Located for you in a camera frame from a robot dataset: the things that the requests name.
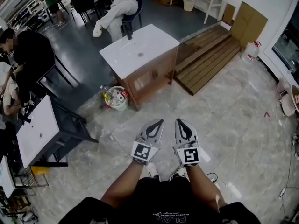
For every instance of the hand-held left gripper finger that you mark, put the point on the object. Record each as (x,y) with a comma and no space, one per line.
(144,130)
(159,134)

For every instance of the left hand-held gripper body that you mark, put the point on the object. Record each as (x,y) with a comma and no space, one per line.
(141,151)

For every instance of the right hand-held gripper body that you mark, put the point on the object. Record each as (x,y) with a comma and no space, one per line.
(191,156)

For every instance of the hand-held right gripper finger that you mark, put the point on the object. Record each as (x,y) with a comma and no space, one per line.
(176,134)
(194,135)

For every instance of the person's right forearm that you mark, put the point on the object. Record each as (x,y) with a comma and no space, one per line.
(203,185)

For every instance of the person's left forearm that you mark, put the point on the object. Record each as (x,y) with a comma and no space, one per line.
(126,183)

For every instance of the wooden sink cabinet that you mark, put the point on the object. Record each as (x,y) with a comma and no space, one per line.
(121,85)

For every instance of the white sink black stand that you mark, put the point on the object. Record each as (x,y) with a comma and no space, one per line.
(70,125)

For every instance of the person's right shoe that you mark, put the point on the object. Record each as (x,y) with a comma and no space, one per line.
(178,175)

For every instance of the white trash bin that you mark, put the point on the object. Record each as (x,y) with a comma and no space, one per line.
(121,106)

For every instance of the red packet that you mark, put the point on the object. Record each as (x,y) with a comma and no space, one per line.
(123,94)

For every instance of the person's black shirt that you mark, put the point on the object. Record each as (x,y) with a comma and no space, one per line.
(163,202)

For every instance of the clear plastic bottle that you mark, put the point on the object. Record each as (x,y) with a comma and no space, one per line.
(106,88)

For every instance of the wooden slat platform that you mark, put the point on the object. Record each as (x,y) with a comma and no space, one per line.
(205,62)

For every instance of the metal sink drain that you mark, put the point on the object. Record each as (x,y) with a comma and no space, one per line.
(140,54)

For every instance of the white power strip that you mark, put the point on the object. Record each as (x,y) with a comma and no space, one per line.
(282,192)

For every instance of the white round appliance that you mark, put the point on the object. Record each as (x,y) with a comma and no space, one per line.
(288,104)

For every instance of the pink bundle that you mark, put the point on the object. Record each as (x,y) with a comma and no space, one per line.
(283,86)

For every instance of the yellow stool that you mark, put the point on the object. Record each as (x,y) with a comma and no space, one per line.
(39,170)

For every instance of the large cardboard sheet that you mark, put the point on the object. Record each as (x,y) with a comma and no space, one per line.
(251,24)

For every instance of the small cardboard sheet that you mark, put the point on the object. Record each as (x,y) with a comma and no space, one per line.
(229,14)

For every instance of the black framed window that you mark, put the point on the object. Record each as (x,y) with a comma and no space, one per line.
(287,48)

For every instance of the white mesh waste basket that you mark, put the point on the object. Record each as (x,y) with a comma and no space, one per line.
(188,4)

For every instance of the black chair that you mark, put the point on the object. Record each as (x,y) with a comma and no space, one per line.
(81,1)

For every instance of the white storage rack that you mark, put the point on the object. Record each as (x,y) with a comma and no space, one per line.
(28,10)

